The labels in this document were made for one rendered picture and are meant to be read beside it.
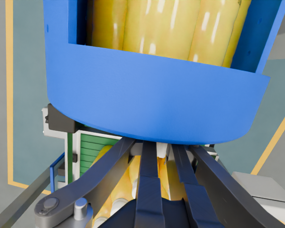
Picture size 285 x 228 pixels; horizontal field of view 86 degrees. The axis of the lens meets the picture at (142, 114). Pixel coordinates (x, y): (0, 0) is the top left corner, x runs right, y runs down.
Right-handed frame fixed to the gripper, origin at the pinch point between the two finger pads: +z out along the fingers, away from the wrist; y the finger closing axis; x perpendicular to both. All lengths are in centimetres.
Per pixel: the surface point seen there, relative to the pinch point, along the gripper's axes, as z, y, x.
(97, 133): 18.2, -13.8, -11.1
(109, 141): 26.2, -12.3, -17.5
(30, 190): 23, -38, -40
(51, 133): 30, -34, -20
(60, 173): 18.2, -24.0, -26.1
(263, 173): 116, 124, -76
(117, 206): 5.8, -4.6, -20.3
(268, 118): 116, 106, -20
